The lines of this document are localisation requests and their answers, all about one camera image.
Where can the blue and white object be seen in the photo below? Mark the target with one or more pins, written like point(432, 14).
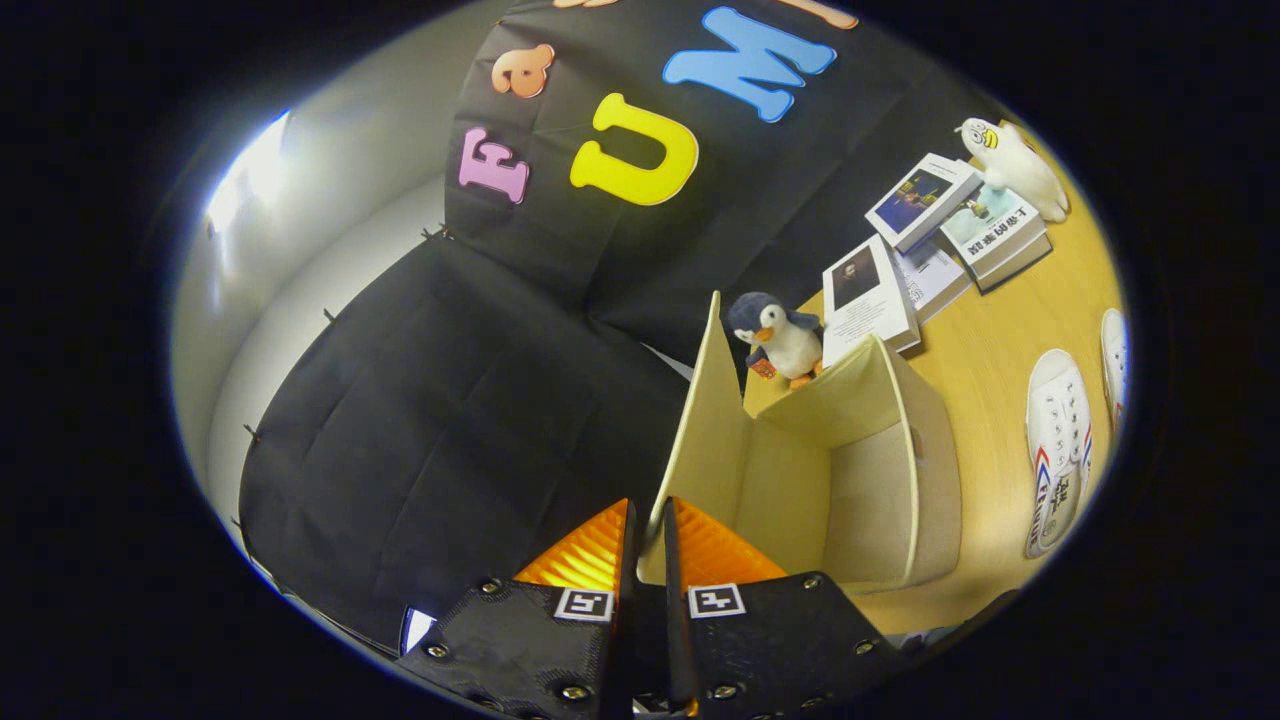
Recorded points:
point(418, 628)

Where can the beige fabric storage box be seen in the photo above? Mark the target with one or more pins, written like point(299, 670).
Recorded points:
point(880, 500)

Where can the grey penguin plush toy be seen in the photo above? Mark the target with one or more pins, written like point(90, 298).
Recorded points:
point(790, 345)

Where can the thin white book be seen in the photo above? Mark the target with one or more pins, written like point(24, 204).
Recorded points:
point(935, 280)

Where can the white duck plush toy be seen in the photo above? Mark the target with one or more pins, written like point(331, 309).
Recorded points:
point(1020, 165)

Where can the white striped canvas shoe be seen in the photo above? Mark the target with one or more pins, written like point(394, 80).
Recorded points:
point(1058, 430)
point(1115, 360)

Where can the white book with dark portrait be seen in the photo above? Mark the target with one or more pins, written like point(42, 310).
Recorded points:
point(865, 300)

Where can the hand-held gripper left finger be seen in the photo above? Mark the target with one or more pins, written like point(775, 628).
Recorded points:
point(530, 640)

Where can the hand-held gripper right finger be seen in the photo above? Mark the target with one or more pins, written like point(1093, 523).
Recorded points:
point(770, 640)

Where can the book with blue cover photo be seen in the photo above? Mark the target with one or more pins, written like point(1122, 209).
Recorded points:
point(920, 200)

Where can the thick book with teal cover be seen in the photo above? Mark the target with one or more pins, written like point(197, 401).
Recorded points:
point(990, 228)

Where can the black backdrop cloth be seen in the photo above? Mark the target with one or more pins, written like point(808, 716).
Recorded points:
point(450, 400)

